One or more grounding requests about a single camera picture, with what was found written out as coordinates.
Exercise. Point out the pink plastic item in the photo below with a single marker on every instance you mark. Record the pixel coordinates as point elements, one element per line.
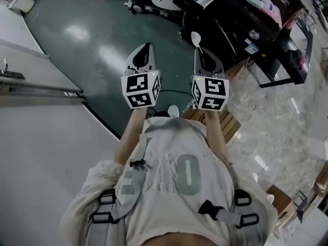
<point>289,23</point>

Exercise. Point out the black metal bracket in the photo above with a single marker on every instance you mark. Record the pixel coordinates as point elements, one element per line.
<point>12,76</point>

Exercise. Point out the black bag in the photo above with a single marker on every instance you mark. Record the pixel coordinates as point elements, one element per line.
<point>294,59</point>

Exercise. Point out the black low table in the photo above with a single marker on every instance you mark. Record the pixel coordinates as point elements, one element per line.
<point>279,60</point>

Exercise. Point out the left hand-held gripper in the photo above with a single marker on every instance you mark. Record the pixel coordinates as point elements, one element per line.
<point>139,86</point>

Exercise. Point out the white plastic spoon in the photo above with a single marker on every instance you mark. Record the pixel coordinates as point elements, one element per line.
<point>196,37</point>

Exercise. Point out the small cardboard box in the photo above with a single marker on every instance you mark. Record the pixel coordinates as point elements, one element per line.
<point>279,201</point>
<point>321,183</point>

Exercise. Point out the wooden slatted platform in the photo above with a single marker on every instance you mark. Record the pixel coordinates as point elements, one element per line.
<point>230,127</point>

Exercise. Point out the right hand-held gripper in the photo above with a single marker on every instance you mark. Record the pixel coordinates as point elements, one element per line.
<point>212,88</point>

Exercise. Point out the person's cream shirt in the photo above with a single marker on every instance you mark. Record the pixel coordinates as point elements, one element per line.
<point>164,214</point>

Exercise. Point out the person's right white shoe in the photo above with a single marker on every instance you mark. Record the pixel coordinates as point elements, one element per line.
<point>173,111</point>

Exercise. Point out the pink and green plastic bag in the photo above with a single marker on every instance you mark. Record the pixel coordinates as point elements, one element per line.
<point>264,1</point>

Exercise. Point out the person's left forearm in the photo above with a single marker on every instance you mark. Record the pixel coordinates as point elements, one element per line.
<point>129,137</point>

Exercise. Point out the person's right forearm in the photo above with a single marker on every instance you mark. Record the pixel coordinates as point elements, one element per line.
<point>215,134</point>

